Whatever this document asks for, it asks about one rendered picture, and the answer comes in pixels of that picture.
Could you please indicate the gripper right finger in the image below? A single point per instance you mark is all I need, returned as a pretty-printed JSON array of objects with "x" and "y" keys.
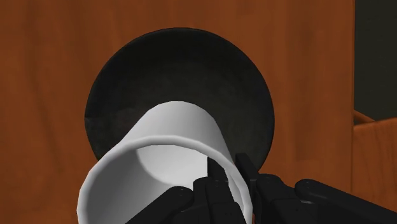
[{"x": 288, "y": 198}]

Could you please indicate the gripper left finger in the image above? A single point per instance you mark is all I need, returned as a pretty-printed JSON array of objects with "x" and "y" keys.
[{"x": 214, "y": 192}]

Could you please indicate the white cup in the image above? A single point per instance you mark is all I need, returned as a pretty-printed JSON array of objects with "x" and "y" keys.
[{"x": 173, "y": 133}]

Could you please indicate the wooden chair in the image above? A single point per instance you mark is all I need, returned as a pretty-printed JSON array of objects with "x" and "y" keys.
[{"x": 373, "y": 155}]

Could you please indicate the black round plate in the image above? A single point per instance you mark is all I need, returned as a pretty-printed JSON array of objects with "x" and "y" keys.
[{"x": 186, "y": 68}]

